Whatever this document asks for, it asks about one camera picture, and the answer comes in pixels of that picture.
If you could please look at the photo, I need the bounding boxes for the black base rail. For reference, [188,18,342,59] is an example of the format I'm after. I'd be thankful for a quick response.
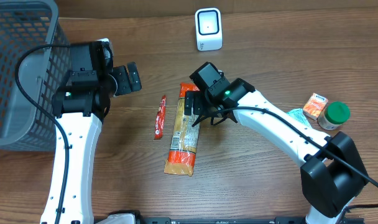
[139,216,366,224]

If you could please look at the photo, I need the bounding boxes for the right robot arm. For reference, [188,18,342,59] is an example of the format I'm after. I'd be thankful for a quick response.
[192,77,367,223]

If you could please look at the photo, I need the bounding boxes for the white barcode scanner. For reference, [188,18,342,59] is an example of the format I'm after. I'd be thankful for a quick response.
[195,7,223,51]

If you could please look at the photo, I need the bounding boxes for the grey plastic mesh basket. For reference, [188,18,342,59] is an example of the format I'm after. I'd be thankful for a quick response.
[0,0,71,151]

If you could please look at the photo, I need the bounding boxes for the teal tissue pack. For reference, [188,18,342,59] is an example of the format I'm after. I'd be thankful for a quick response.
[287,108,311,128]

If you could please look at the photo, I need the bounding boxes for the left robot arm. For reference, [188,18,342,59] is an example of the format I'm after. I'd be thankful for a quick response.
[40,62,142,223]

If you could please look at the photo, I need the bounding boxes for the spaghetti pack orange ends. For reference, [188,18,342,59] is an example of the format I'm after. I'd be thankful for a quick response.
[164,83,200,176]

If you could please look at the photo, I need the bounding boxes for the orange tissue pack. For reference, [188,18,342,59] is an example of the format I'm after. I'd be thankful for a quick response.
[303,93,328,120]

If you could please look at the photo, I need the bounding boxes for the red chocolate bar wrapper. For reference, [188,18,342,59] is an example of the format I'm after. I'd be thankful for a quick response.
[154,95,166,140]

